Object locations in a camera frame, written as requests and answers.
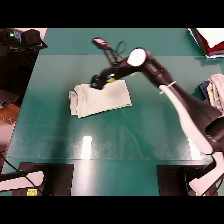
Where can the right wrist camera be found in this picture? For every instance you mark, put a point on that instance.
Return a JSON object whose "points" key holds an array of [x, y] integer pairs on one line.
{"points": [[99, 42]]}

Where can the beige garment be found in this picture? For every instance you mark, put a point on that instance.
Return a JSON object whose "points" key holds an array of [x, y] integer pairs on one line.
{"points": [[217, 91]]}

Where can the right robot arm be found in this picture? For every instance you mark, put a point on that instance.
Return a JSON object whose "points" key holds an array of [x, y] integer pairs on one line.
{"points": [[186, 100]]}

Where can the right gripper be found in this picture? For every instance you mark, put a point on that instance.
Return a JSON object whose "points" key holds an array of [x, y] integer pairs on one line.
{"points": [[99, 80]]}

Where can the red garment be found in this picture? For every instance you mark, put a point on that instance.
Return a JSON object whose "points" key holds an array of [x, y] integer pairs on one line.
{"points": [[216, 49]]}

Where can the blue garment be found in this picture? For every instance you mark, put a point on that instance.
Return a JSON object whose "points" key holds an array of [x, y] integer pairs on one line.
{"points": [[204, 90]]}

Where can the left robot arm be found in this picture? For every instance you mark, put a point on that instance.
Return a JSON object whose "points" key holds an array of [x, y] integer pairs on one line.
{"points": [[20, 181]]}

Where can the cream T-shirt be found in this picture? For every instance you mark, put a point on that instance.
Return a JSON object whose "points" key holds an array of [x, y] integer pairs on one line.
{"points": [[100, 99]]}

